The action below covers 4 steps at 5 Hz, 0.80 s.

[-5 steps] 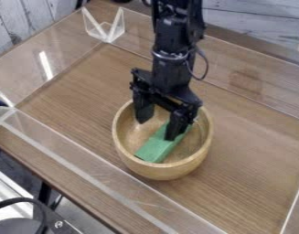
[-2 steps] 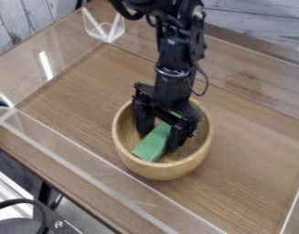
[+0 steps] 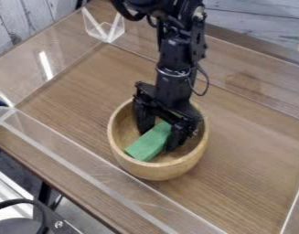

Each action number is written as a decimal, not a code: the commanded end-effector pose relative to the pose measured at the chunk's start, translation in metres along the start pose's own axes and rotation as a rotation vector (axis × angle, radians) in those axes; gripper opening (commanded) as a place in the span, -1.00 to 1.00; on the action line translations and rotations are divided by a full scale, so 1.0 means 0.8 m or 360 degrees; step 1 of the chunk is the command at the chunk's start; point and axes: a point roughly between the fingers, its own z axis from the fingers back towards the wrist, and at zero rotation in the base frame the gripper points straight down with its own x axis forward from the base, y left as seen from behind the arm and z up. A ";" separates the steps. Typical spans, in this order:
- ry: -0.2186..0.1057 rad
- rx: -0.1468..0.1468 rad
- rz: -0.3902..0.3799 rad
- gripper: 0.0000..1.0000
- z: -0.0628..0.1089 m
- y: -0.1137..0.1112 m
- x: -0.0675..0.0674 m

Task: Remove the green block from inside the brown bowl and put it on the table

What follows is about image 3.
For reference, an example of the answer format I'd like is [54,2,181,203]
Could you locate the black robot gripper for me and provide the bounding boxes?
[133,67,203,152]

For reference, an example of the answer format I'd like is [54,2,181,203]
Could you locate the green rectangular block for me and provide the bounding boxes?
[124,121,171,162]

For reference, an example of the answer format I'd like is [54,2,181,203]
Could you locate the brown wooden bowl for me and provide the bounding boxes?
[107,99,209,181]

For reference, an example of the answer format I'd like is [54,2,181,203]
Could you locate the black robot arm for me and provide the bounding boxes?
[109,0,207,151]

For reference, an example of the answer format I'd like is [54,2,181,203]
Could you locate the black table leg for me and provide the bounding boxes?
[37,182,52,205]

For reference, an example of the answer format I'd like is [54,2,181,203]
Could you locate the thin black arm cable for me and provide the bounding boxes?
[185,65,211,97]

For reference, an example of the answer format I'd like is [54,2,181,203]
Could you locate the clear acrylic tray enclosure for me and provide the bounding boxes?
[0,16,299,234]

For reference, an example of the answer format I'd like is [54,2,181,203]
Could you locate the black metal base plate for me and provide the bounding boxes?
[33,207,82,234]

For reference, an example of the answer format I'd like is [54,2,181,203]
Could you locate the black cable loop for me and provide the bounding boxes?
[0,198,49,234]

